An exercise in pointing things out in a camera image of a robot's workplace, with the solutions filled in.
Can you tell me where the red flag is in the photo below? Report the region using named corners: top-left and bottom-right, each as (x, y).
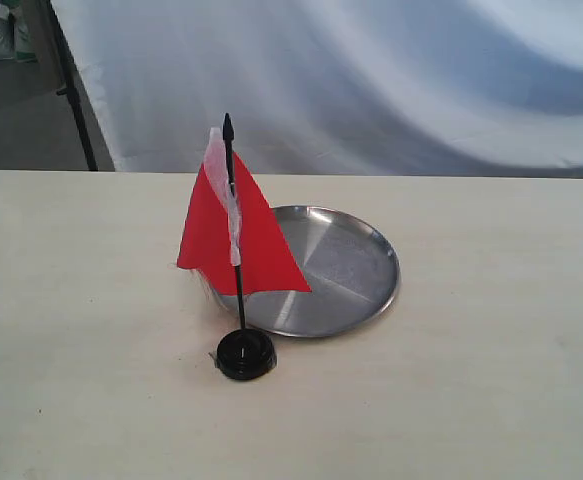
top-left (176, 115), bottom-right (311, 329)

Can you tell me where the black round flag base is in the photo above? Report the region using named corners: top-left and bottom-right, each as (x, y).
top-left (215, 328), bottom-right (277, 381)

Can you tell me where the round metal plate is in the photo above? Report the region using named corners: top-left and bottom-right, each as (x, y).
top-left (205, 203), bottom-right (402, 340)

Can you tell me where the white backdrop cloth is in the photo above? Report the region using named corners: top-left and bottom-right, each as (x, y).
top-left (53, 1), bottom-right (583, 177)

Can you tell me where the black stand pole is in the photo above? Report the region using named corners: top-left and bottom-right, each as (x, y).
top-left (47, 1), bottom-right (99, 172)

